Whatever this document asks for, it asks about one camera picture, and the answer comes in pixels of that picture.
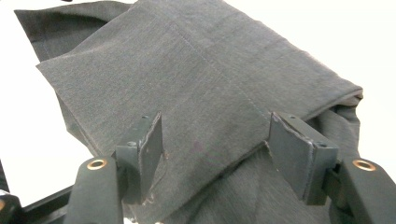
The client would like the black pleated skirt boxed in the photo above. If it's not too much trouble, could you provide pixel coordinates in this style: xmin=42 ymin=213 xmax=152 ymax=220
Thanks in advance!
xmin=13 ymin=0 xmax=364 ymax=224

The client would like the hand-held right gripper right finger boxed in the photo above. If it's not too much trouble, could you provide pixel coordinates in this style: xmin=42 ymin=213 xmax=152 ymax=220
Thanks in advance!
xmin=266 ymin=111 xmax=339 ymax=206

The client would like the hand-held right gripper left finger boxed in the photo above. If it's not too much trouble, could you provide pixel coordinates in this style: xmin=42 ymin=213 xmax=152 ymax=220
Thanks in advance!
xmin=114 ymin=111 xmax=164 ymax=205

